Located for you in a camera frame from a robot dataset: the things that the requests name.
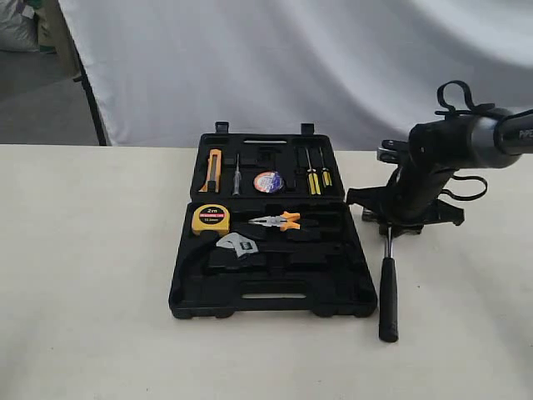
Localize purple electrical tape roll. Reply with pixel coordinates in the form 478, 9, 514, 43
253, 171, 285, 194

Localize white backdrop cloth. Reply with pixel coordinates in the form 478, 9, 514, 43
60, 1, 532, 150

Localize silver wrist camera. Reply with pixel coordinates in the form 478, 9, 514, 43
376, 139, 409, 165

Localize small yellow black screwdriver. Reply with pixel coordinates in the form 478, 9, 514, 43
319, 147, 333, 188

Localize black plastic tool case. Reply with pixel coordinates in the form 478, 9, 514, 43
168, 122, 377, 319

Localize clear test screwdriver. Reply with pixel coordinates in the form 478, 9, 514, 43
232, 153, 242, 196

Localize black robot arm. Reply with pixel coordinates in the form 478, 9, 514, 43
346, 108, 532, 236

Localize yellow utility knife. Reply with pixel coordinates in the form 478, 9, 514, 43
198, 148, 222, 193

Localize orange handled pliers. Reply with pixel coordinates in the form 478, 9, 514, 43
248, 211, 301, 232

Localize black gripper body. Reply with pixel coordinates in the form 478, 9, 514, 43
386, 164, 456, 218

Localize steel claw hammer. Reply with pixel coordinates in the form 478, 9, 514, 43
378, 224, 399, 343

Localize yellow tape measure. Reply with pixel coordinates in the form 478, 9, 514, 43
191, 204, 230, 237

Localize cardboard box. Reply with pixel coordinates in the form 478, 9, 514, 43
33, 0, 80, 78

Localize white sack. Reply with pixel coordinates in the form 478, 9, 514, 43
1, 0, 38, 53

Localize large yellow black screwdriver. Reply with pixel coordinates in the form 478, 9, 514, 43
305, 147, 321, 196

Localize adjustable wrench black handle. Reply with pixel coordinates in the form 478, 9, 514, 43
209, 232, 344, 264

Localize black backdrop stand pole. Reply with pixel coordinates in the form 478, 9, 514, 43
57, 1, 109, 147

